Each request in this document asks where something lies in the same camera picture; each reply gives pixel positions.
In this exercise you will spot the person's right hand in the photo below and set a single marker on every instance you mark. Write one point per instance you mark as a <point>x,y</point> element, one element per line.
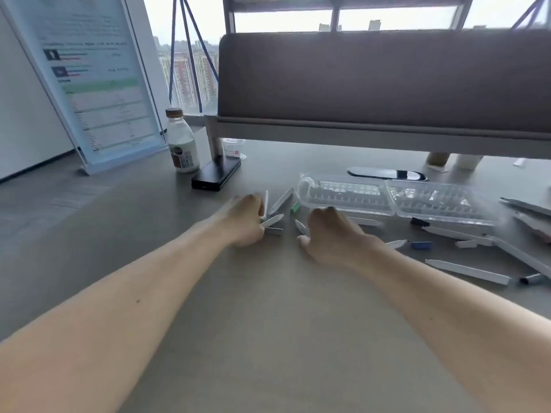
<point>340,240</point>

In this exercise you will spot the white paper cup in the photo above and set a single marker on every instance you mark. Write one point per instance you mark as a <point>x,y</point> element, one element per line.
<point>468,161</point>

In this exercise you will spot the set of blue-toned caps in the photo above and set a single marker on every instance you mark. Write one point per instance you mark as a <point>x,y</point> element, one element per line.
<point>421,245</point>

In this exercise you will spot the grey desk divider shelf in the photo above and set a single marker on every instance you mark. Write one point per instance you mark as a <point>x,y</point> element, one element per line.
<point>387,77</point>

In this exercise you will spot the person's left forearm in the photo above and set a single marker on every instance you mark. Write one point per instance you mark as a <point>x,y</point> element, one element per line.
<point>107,322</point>

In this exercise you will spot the white paper slip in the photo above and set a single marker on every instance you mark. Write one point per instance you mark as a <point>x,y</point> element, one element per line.
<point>520,162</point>

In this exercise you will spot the clear plastic marker case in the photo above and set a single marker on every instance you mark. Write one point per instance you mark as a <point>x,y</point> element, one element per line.
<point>353,195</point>

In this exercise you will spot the small clear jar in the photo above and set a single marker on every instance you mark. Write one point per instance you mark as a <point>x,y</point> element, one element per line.
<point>234,149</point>

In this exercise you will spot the set of blue-toned markers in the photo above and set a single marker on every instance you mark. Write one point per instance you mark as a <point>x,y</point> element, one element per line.
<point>469,272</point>

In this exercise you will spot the person's left hand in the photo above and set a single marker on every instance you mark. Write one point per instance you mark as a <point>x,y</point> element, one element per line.
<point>241,219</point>

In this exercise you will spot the grey desk shelf riser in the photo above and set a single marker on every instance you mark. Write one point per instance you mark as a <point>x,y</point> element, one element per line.
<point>344,137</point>

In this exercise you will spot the black rectangular power bank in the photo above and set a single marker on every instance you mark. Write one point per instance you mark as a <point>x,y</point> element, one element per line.
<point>217,174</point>

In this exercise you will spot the person's right forearm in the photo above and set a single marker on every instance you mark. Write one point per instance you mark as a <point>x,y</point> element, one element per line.
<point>465,331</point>

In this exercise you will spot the white milk bottle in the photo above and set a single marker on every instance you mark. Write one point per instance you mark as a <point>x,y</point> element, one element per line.
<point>183,146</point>

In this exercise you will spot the grey pen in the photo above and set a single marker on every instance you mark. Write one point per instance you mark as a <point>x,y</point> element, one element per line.
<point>527,206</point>

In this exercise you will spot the brown paper cup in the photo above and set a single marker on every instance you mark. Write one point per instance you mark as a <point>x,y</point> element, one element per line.
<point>438,158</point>

